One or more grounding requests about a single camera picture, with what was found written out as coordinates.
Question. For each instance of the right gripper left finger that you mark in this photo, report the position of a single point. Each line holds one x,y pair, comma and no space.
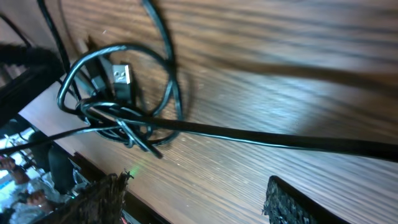
101,202

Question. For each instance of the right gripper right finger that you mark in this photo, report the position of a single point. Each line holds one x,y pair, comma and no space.
286,205

